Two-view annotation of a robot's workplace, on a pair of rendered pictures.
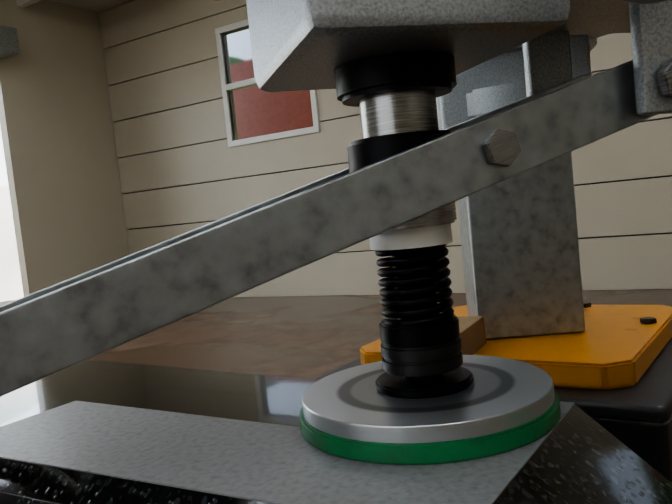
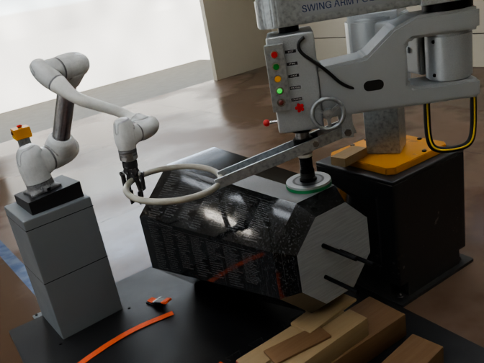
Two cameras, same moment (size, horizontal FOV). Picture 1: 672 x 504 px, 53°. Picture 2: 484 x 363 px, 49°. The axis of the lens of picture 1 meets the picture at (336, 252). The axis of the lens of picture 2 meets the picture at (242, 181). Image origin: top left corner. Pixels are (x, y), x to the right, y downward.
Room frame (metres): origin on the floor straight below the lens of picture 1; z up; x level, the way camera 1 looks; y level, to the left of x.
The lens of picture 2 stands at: (-1.72, -0.73, 1.83)
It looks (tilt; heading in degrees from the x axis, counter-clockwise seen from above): 21 degrees down; 24
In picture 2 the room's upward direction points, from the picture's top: 10 degrees counter-clockwise
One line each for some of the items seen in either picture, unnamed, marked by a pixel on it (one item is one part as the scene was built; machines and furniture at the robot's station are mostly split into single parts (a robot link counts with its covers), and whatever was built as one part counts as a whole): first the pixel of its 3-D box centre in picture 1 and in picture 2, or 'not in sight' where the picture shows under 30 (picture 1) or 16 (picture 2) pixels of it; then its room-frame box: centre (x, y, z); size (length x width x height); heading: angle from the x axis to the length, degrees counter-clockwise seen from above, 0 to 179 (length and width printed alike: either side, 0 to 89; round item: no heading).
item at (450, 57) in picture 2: not in sight; (448, 54); (0.75, -0.70, 1.39); 0.19 x 0.19 x 0.20
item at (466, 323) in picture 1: (440, 342); (348, 155); (1.12, -0.16, 0.81); 0.20 x 0.10 x 0.05; 152
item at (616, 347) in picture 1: (523, 334); (387, 150); (1.30, -0.35, 0.76); 0.49 x 0.49 x 0.05; 54
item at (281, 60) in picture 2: not in sight; (277, 78); (0.44, -0.03, 1.41); 0.08 x 0.03 x 0.28; 106
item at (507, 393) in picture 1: (425, 391); (308, 181); (0.57, -0.06, 0.89); 0.21 x 0.21 x 0.01
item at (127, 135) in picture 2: not in sight; (126, 132); (0.42, 0.77, 1.23); 0.13 x 0.11 x 0.16; 170
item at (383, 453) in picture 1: (425, 395); (308, 181); (0.57, -0.06, 0.88); 0.22 x 0.22 x 0.04
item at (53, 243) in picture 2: not in sight; (65, 259); (0.56, 1.54, 0.40); 0.50 x 0.50 x 0.80; 58
